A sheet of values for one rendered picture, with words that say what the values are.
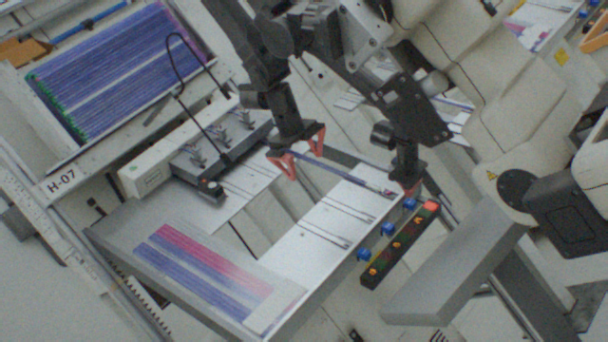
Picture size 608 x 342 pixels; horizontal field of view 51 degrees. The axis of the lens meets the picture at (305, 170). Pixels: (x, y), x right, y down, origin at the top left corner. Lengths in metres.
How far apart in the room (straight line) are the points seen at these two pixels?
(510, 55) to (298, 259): 0.77
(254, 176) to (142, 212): 0.35
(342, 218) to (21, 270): 1.99
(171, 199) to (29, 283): 1.54
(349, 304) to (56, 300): 1.77
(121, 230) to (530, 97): 1.20
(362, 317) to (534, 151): 1.00
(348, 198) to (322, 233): 0.15
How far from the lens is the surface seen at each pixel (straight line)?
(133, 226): 1.93
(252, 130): 2.05
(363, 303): 2.06
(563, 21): 2.63
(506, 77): 1.24
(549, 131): 1.29
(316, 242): 1.73
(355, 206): 1.81
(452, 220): 1.94
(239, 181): 1.96
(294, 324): 1.60
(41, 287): 3.40
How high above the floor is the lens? 1.14
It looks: 6 degrees down
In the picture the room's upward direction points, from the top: 38 degrees counter-clockwise
